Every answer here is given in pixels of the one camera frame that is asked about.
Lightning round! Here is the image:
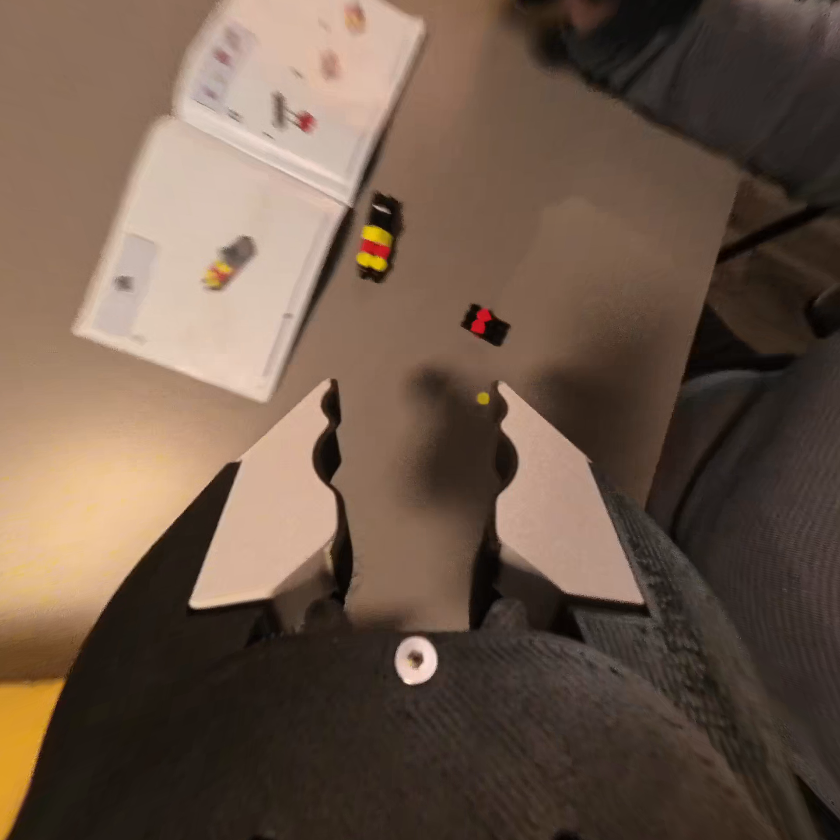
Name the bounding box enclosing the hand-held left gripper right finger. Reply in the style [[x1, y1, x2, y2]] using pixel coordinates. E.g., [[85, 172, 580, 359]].
[[482, 381, 648, 611]]

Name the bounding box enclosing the black yellow red lego model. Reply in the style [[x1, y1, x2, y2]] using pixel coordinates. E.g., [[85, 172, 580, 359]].
[[354, 190, 405, 284]]

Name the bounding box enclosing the black office chair base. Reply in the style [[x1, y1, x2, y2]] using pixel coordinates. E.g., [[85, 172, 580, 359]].
[[715, 203, 840, 342]]

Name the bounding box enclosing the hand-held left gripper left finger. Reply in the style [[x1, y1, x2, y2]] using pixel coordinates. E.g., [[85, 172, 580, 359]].
[[188, 378, 355, 619]]

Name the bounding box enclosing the person's right hand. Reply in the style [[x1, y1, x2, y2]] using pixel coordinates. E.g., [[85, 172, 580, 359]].
[[566, 0, 619, 34]]

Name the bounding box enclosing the black lego plate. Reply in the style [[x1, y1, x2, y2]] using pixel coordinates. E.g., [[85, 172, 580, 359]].
[[459, 302, 513, 349]]

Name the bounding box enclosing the person's right forearm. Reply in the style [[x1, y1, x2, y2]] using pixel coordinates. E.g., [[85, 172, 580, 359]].
[[558, 0, 840, 206]]

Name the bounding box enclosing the white instruction booklet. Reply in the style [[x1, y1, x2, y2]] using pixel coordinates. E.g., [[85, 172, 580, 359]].
[[71, 0, 427, 404]]

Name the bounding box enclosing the person's clothed body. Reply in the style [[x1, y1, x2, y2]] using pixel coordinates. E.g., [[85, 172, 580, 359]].
[[646, 338, 840, 828]]

